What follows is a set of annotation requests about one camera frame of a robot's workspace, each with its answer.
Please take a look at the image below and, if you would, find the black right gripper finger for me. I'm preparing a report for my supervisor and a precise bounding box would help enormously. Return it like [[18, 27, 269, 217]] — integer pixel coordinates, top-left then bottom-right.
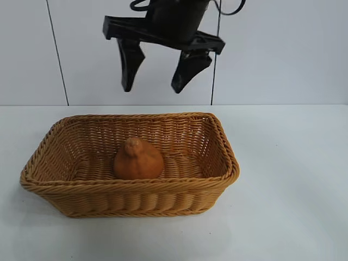
[[118, 39, 146, 92], [171, 50, 212, 95]]

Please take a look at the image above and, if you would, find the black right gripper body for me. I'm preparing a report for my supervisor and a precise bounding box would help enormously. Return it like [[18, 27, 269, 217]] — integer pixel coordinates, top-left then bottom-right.
[[102, 0, 227, 55]]

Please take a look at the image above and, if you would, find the wrinkled orange fruit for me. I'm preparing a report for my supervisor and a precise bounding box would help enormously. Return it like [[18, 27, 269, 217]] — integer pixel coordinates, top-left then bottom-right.
[[113, 137, 165, 180]]

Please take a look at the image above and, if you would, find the tan woven wicker basket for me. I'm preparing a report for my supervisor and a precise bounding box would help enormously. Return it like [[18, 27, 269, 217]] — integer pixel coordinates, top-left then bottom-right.
[[19, 111, 240, 219]]

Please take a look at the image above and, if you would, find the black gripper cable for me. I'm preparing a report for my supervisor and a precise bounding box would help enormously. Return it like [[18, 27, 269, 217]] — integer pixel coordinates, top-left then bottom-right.
[[210, 0, 247, 16], [129, 0, 150, 11]]

